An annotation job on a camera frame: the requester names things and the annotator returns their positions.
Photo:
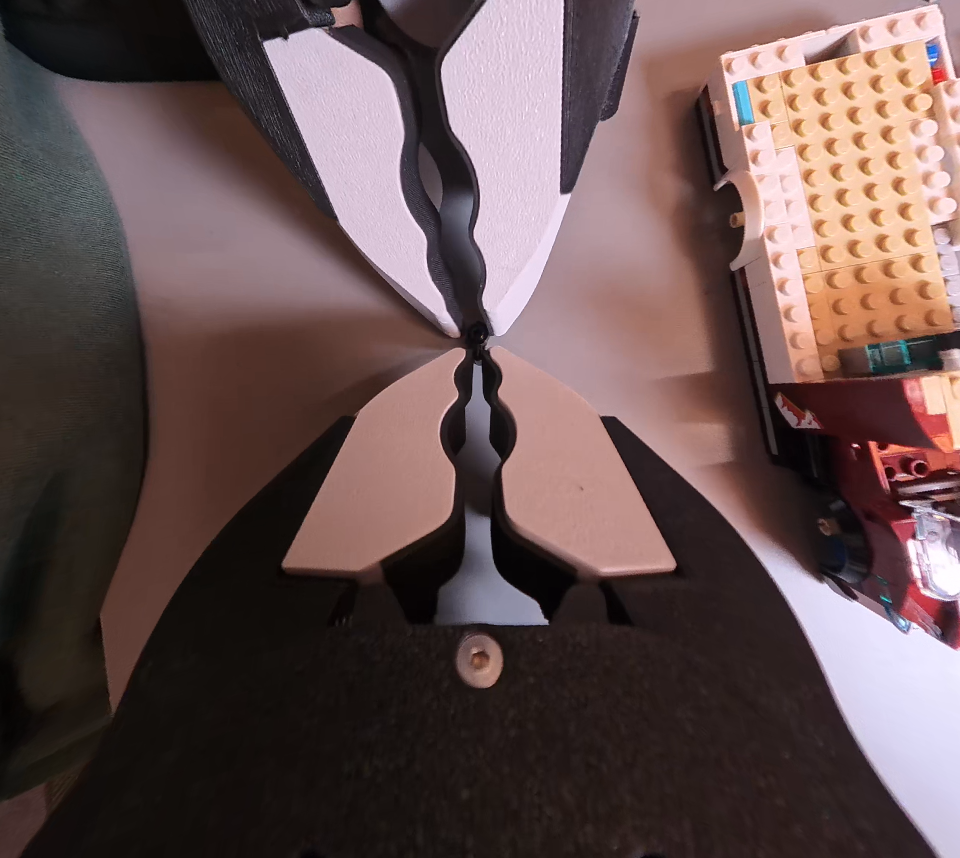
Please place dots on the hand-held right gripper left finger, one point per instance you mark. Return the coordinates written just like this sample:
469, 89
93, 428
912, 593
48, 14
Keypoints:
375, 490

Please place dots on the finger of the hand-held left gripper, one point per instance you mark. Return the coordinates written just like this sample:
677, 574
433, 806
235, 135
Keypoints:
337, 123
517, 123

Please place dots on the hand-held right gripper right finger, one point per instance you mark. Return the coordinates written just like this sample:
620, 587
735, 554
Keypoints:
585, 490

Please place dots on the small black angled brick piece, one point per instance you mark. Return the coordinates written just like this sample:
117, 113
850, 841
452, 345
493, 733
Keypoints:
469, 331

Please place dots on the grey desk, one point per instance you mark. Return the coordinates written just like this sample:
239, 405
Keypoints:
225, 235

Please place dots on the tan white red brick vehicle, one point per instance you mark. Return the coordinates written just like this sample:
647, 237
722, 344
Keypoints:
847, 198

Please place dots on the person in green sweatshirt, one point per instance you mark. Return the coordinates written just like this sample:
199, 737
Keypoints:
60, 348

